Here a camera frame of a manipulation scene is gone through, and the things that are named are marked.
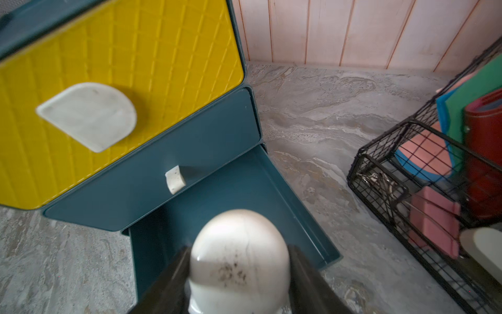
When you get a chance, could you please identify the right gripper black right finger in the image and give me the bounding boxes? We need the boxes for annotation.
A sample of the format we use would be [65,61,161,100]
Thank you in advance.
[288,245,352,314]

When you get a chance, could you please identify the yellow top drawer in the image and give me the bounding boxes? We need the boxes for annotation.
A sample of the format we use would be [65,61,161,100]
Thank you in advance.
[1,1,244,210]

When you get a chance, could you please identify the black wire desk organizer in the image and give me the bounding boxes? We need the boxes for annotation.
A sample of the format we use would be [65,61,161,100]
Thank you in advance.
[348,40,501,313]

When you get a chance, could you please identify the teal drawer cabinet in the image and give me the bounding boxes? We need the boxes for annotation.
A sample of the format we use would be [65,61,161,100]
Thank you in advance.
[1,1,261,231]

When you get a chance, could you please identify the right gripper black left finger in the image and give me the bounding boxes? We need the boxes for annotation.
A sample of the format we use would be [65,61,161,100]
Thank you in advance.
[128,246,191,314]

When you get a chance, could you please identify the binder clips in basket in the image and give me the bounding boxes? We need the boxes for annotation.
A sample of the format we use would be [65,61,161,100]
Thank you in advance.
[356,171,404,206]

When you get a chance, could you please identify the white round earphone case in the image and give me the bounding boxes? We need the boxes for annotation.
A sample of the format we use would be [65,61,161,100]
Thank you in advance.
[188,209,291,313]

